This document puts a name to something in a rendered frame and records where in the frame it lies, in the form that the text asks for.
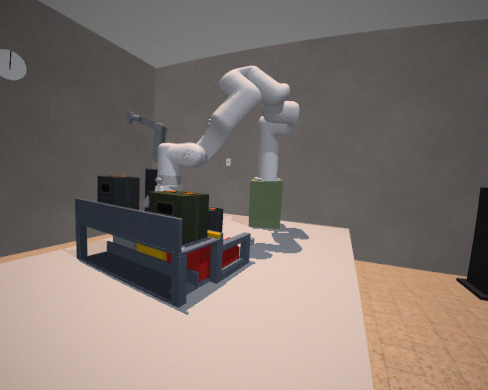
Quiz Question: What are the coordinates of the orange flat bar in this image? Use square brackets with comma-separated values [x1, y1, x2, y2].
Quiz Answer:
[208, 231, 221, 239]

